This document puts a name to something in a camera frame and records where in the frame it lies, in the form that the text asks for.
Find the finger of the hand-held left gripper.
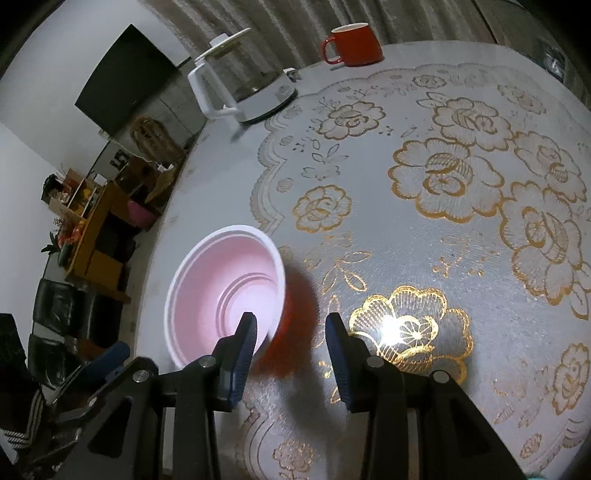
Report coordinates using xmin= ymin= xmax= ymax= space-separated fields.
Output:
xmin=58 ymin=367 xmax=127 ymax=423
xmin=65 ymin=342 xmax=131 ymax=393

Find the decorative plant arrangement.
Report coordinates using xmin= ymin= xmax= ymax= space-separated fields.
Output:
xmin=41 ymin=217 xmax=88 ymax=266

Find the pink plastic basin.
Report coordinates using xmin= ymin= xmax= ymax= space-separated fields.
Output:
xmin=127 ymin=200 xmax=155 ymax=229

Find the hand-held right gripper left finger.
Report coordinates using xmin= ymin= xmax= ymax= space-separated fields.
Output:
xmin=65 ymin=311 xmax=258 ymax=480

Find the black leather sofa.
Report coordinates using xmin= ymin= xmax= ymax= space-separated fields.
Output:
xmin=28 ymin=277 xmax=127 ymax=388

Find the black television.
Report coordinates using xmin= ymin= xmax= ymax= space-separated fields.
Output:
xmin=75 ymin=24 xmax=178 ymax=134

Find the wooden chair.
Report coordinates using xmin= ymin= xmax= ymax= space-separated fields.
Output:
xmin=131 ymin=117 xmax=185 ymax=162

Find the wooden shelf unit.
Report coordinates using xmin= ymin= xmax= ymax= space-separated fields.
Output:
xmin=41 ymin=168 xmax=137 ymax=301

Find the gold floral lace tablecloth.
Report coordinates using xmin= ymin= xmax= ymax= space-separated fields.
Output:
xmin=233 ymin=65 xmax=591 ymax=480

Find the white electric kettle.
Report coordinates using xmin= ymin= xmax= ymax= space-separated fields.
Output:
xmin=187 ymin=28 xmax=298 ymax=123

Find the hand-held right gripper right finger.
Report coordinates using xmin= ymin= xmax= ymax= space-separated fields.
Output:
xmin=324 ymin=313 xmax=527 ymax=480

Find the red bowl pink inside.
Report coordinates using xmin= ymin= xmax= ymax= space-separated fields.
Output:
xmin=164 ymin=224 xmax=319 ymax=370

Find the grey curtain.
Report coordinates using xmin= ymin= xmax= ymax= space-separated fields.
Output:
xmin=152 ymin=0 xmax=509 ymax=70

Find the red mug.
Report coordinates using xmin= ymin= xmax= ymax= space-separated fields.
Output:
xmin=322 ymin=22 xmax=383 ymax=68

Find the person's left forearm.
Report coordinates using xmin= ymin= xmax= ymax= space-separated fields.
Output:
xmin=0 ymin=388 xmax=47 ymax=450

